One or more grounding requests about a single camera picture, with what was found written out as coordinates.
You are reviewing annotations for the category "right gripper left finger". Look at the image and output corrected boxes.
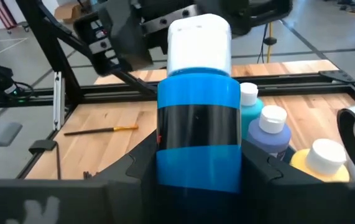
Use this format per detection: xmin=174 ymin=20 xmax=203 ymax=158
xmin=93 ymin=132 xmax=158 ymax=224

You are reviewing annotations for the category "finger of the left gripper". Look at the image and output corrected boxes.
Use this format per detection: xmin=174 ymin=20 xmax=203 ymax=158
xmin=98 ymin=0 xmax=154 ymax=72

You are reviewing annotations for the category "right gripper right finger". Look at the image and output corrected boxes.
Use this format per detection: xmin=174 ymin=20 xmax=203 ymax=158
xmin=241 ymin=140 xmax=282 ymax=224

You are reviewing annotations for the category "large lavender paint bottle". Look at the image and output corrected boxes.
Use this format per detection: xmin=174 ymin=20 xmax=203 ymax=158
xmin=246 ymin=105 xmax=292 ymax=161

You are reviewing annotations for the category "small bright blue paint bottle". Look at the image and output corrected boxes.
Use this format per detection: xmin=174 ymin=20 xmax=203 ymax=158
xmin=155 ymin=12 xmax=242 ymax=224

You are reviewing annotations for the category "black paintbrush gold ferrule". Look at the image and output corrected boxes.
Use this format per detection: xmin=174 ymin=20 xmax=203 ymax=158
xmin=63 ymin=124 xmax=139 ymax=137

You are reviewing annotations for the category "large yellow paint bottle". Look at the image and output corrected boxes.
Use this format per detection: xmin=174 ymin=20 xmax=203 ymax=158
xmin=289 ymin=138 xmax=351 ymax=184

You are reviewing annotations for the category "large teal paint bottle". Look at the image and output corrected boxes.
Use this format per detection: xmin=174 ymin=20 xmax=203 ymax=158
xmin=239 ymin=82 xmax=265 ymax=140

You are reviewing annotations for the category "cardboard box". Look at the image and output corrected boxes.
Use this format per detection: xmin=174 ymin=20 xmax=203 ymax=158
xmin=53 ymin=0 xmax=91 ymax=24

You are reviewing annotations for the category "red cart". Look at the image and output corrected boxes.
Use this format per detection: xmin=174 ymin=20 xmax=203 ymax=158
xmin=0 ymin=0 xmax=30 ymax=34

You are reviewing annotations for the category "black device with green light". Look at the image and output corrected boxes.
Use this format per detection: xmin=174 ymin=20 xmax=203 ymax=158
xmin=0 ymin=63 xmax=34 ymax=108

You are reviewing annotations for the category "yellow pole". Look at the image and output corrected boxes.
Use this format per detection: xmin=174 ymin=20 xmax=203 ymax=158
xmin=263 ymin=21 xmax=278 ymax=64

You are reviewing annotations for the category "silver aluminium extrusion post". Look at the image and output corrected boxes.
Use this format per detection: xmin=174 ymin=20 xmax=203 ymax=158
xmin=52 ymin=70 xmax=67 ymax=132

